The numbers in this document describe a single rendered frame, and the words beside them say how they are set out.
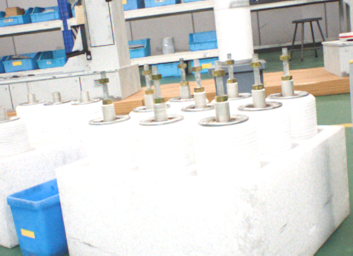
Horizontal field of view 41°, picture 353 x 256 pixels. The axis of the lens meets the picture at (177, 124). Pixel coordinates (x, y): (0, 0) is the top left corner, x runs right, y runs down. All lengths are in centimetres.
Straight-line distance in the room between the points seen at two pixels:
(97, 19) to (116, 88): 42
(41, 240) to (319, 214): 50
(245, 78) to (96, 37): 180
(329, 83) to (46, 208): 203
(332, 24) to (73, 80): 687
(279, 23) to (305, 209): 836
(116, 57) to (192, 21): 631
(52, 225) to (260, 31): 831
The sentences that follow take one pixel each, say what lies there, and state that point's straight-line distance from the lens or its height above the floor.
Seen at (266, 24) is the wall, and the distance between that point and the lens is 908.
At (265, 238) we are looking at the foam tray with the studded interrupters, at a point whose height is 10.
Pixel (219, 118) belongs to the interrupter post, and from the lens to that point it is 70.
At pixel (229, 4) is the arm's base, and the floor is 45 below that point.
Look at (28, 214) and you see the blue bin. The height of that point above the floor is 9.
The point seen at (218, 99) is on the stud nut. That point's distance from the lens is 69.
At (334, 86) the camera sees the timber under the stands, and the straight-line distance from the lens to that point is 270.
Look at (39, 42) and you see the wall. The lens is 990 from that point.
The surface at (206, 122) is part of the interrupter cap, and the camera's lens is 70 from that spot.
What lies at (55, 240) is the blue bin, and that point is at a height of 3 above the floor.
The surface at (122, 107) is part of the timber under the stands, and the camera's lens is 276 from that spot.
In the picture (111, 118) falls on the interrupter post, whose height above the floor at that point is 26.
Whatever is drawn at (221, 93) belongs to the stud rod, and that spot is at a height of 29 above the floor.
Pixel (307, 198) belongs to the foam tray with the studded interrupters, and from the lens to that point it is 80.
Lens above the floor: 37
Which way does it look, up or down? 10 degrees down
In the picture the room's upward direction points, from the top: 7 degrees counter-clockwise
